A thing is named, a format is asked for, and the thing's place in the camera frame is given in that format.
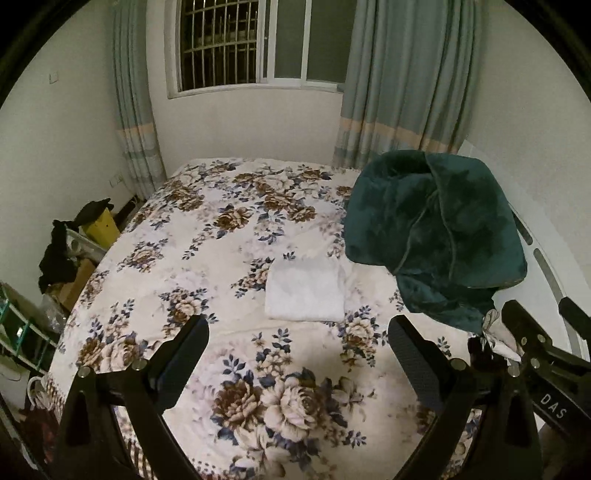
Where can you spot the small black cloth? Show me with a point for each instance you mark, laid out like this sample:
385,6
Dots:
94,210

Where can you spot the beige cloth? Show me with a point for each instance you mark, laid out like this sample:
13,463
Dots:
496,334

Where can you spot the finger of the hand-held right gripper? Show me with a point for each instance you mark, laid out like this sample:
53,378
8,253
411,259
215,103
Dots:
575,311
519,318

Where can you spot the narrow grey-green curtain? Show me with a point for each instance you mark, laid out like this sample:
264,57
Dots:
136,101

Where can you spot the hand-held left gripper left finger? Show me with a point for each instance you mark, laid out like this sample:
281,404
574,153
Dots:
168,374

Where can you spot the clear plastic bag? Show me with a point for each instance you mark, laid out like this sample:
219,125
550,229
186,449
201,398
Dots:
54,314

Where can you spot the large black garment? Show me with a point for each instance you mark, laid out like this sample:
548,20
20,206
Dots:
57,258

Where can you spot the barred window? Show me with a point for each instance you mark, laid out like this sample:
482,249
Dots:
240,41

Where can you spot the white knit sweater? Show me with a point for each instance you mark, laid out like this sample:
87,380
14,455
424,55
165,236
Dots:
307,290

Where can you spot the yellow box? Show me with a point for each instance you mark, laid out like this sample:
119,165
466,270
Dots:
100,230

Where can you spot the wide grey-green curtain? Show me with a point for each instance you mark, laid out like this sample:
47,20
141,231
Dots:
411,78

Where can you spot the floral bed blanket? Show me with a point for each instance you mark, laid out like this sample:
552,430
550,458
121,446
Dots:
207,258

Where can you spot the cardboard box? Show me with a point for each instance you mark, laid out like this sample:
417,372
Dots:
78,284

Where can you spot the wall socket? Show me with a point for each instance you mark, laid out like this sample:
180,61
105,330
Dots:
116,179

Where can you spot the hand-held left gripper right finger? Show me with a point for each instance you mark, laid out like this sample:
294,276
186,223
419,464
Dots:
413,355

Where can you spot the dark green plush blanket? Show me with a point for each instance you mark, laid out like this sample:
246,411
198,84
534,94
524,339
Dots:
434,235

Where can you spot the green shelf rack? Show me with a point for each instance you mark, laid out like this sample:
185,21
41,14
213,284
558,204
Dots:
23,332

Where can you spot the white bed headboard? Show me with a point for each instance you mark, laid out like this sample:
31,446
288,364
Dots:
549,258

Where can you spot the white plastic bin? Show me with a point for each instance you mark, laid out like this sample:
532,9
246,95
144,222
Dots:
85,247

